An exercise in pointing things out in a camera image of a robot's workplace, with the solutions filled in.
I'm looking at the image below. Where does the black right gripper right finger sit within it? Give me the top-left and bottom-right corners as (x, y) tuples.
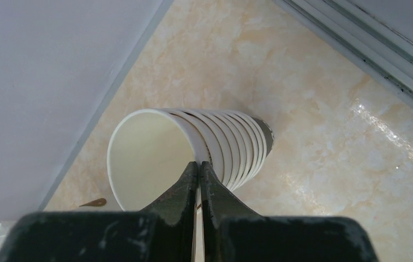
(200, 162), (263, 261)

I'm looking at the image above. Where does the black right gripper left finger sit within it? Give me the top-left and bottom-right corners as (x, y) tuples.
(141, 162), (198, 261)

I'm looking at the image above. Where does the aluminium frame rail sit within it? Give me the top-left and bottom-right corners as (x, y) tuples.
(277, 1), (413, 107)

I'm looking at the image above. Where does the white paper cup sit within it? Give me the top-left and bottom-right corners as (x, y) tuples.
(107, 109), (210, 211)

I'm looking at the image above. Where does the stack of paper cups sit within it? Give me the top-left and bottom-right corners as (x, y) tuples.
(166, 108), (272, 191)

